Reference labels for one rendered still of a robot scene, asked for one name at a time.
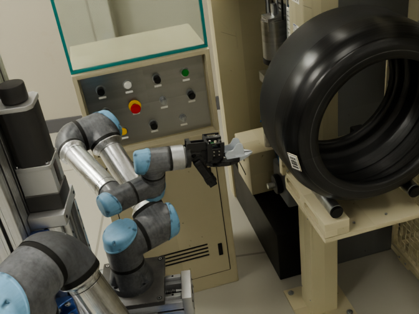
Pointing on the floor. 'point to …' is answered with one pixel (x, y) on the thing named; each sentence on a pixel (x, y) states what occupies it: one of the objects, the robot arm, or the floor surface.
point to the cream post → (328, 252)
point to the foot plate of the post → (295, 299)
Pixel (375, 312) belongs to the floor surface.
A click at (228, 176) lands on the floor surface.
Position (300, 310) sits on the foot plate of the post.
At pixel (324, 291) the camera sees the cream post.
